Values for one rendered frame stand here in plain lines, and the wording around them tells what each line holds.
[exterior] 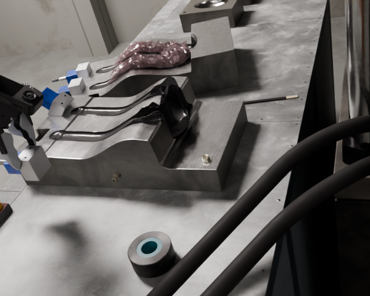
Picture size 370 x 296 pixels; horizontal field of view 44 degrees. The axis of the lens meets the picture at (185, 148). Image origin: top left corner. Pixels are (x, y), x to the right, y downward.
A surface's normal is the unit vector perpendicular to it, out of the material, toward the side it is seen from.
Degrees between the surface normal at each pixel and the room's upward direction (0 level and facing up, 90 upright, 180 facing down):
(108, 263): 0
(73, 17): 90
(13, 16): 90
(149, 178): 90
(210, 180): 90
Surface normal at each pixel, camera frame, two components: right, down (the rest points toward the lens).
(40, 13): -0.26, 0.60
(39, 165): 0.93, 0.00
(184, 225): -0.22, -0.80
